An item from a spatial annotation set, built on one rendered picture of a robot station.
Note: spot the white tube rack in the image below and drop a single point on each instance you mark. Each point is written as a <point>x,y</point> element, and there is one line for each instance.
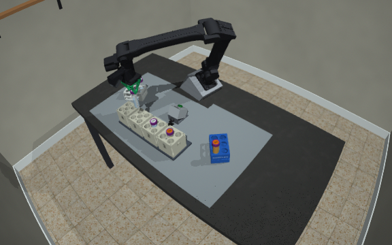
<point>141,95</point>

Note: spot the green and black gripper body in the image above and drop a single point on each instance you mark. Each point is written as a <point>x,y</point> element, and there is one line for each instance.
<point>136,76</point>

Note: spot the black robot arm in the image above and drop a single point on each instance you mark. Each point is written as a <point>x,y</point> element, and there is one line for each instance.
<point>220,33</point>

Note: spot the white bucket adapter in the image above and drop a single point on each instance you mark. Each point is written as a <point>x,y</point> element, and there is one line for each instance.
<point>141,117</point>
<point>150,132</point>
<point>125,111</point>
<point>171,145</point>

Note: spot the blue sample rack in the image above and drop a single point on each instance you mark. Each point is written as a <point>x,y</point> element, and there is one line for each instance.
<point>222,156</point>

